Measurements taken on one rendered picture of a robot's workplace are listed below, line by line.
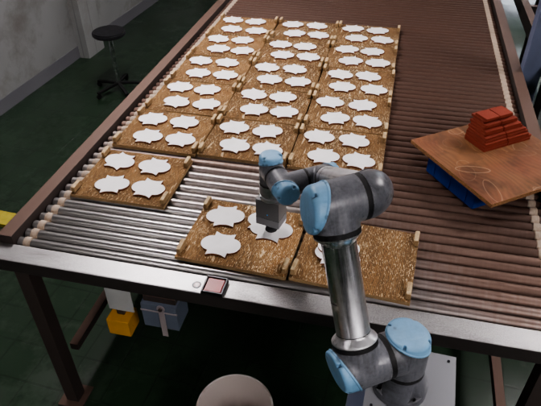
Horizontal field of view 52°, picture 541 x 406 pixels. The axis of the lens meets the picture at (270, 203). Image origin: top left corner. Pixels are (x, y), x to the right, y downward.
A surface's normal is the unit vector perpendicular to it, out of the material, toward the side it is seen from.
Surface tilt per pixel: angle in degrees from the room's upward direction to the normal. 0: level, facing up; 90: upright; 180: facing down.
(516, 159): 0
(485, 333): 0
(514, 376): 0
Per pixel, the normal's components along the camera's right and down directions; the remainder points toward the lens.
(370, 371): 0.30, 0.16
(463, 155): -0.01, -0.79
